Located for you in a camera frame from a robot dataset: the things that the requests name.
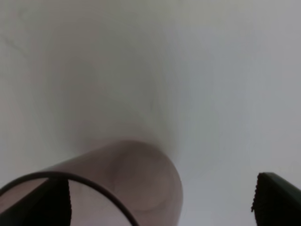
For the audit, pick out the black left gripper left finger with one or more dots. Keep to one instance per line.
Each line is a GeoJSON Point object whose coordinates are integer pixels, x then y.
{"type": "Point", "coordinates": [48, 204]}

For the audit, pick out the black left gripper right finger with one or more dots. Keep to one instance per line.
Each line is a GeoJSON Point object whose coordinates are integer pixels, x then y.
{"type": "Point", "coordinates": [276, 201]}

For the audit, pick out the translucent purple plastic cup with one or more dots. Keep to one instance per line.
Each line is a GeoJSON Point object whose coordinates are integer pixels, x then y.
{"type": "Point", "coordinates": [127, 183]}

